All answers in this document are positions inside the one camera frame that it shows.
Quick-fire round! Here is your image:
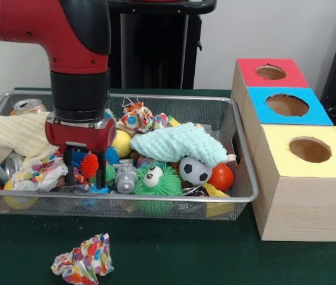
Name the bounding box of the mint green waffle cloth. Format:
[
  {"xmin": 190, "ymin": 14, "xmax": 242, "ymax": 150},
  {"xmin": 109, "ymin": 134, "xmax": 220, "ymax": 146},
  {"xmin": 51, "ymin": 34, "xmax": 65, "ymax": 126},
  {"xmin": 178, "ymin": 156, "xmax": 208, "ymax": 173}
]
[{"xmin": 129, "ymin": 122, "xmax": 229, "ymax": 167}]

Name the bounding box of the red ball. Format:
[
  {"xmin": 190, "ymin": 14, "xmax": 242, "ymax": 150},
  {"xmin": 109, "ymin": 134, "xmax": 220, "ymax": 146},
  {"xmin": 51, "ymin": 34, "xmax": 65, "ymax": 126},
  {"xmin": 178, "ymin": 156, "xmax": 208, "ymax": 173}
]
[{"xmin": 210, "ymin": 163, "xmax": 234, "ymax": 191}]

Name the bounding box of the wire mesh bin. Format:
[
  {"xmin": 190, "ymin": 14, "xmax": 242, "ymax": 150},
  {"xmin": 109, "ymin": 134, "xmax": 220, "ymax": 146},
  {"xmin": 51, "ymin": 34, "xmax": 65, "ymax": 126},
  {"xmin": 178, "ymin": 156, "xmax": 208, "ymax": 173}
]
[{"xmin": 0, "ymin": 90, "xmax": 259, "ymax": 222}]

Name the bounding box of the black and white soccer ball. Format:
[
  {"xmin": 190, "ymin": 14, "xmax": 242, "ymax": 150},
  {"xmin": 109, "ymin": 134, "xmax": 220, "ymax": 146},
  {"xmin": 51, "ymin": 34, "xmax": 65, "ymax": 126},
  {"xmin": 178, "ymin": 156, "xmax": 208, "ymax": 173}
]
[{"xmin": 179, "ymin": 156, "xmax": 213, "ymax": 187}]

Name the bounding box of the green fuzzy toy with eyes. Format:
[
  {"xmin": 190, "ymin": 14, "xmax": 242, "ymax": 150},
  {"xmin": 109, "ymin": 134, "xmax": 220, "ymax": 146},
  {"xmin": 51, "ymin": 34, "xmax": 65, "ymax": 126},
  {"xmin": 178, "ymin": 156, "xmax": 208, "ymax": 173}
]
[{"xmin": 135, "ymin": 163, "xmax": 182, "ymax": 217}]

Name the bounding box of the grey robot toy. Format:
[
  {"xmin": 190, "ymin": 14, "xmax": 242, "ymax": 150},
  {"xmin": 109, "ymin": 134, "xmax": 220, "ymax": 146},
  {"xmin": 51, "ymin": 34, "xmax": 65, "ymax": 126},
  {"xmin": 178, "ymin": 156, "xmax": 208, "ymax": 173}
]
[{"xmin": 115, "ymin": 159, "xmax": 140, "ymax": 195}]

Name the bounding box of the yellow ball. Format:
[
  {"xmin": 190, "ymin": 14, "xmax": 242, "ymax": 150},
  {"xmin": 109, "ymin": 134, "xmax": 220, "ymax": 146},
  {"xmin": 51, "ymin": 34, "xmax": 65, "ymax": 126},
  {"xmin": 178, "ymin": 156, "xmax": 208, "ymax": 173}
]
[{"xmin": 112, "ymin": 129, "xmax": 133, "ymax": 159}]

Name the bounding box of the orange spiky ball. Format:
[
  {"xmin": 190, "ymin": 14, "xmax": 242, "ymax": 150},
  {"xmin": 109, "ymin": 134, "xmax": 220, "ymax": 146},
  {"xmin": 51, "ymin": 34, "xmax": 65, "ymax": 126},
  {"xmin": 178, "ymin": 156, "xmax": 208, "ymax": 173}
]
[{"xmin": 79, "ymin": 153, "xmax": 99, "ymax": 180}]

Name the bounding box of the yellow cheese wedge toy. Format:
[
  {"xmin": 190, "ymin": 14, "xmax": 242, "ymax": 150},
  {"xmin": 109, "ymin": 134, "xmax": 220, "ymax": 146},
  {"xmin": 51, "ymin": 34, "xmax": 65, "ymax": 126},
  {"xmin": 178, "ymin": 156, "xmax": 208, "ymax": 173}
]
[{"xmin": 202, "ymin": 183, "xmax": 235, "ymax": 217}]

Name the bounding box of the cream waffle cloth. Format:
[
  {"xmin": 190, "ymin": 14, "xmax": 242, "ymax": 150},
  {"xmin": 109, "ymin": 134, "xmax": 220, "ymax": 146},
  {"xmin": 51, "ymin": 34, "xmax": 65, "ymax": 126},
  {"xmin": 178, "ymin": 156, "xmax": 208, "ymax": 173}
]
[{"xmin": 0, "ymin": 112, "xmax": 59, "ymax": 167}]

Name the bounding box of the wooden box with three holes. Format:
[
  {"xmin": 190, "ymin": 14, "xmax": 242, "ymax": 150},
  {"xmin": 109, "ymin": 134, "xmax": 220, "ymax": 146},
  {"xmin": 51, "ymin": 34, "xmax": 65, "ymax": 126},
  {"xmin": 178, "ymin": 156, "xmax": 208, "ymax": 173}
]
[{"xmin": 230, "ymin": 58, "xmax": 336, "ymax": 242}]

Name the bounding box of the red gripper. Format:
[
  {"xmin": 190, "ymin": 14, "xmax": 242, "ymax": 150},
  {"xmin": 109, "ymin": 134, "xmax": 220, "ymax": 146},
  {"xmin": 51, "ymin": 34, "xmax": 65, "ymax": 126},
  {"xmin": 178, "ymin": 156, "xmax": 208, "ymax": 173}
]
[{"xmin": 45, "ymin": 115, "xmax": 116, "ymax": 191}]

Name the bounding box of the crushed silver can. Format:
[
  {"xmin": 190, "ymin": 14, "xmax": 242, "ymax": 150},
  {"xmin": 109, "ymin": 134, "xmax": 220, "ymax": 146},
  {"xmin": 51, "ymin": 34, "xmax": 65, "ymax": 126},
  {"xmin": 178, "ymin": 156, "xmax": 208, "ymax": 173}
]
[{"xmin": 11, "ymin": 99, "xmax": 47, "ymax": 115}]

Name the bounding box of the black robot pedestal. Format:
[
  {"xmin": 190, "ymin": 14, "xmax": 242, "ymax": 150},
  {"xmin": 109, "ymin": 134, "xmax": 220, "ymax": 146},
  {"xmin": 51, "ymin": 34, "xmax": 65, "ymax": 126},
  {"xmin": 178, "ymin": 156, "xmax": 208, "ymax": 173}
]
[{"xmin": 107, "ymin": 0, "xmax": 217, "ymax": 90}]

